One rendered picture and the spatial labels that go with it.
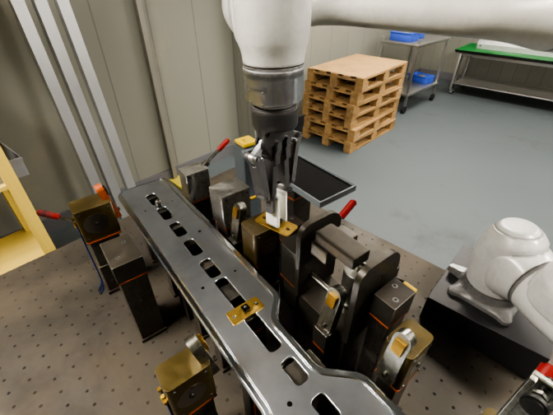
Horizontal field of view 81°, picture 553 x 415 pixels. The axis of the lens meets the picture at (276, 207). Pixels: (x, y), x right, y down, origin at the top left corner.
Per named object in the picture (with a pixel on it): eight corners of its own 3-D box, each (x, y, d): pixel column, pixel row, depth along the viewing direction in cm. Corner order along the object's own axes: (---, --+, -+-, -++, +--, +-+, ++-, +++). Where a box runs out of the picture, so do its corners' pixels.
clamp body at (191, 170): (192, 243, 139) (177, 168, 118) (216, 231, 145) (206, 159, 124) (200, 252, 134) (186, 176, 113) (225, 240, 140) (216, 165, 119)
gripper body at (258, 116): (272, 90, 55) (273, 142, 61) (238, 104, 50) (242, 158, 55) (309, 99, 51) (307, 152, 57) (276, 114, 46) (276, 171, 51)
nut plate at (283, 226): (253, 221, 66) (253, 216, 65) (266, 212, 68) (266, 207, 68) (287, 237, 62) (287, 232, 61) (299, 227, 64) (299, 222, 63)
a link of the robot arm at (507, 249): (496, 257, 107) (520, 202, 95) (546, 300, 92) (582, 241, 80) (453, 268, 105) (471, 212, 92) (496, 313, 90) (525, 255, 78)
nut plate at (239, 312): (234, 326, 72) (233, 323, 71) (225, 314, 74) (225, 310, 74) (265, 306, 76) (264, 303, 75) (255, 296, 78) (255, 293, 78)
